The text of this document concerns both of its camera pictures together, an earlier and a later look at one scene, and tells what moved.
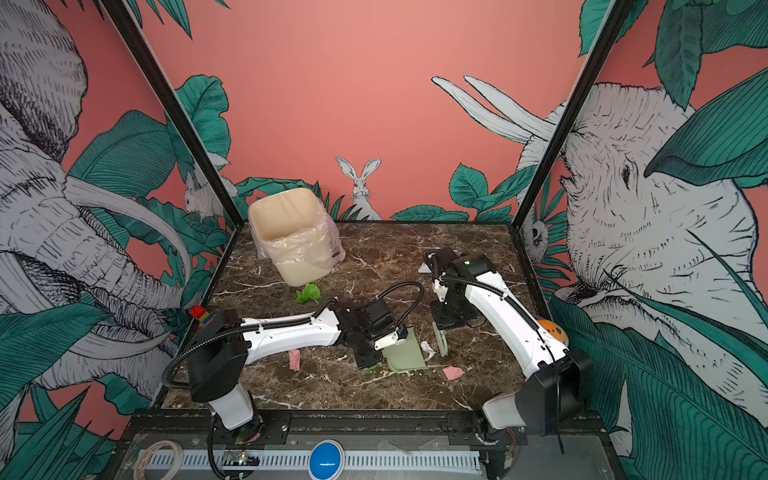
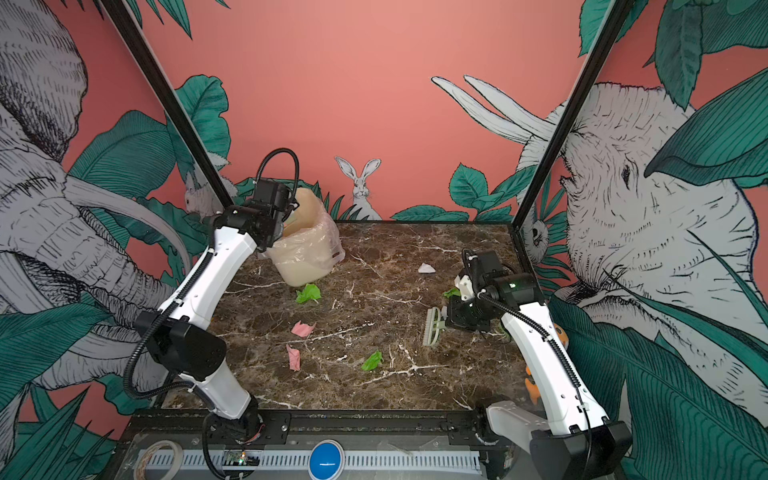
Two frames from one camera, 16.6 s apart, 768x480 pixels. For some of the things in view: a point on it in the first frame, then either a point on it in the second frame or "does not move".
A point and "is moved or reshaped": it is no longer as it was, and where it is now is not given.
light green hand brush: x=441 y=337 is moved or reshaped
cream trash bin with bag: x=293 y=230 does not move
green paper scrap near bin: x=309 y=293 does not move
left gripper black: x=375 y=360 -> x=247 y=211
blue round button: x=326 y=460 does not move
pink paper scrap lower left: x=295 y=359 does not move
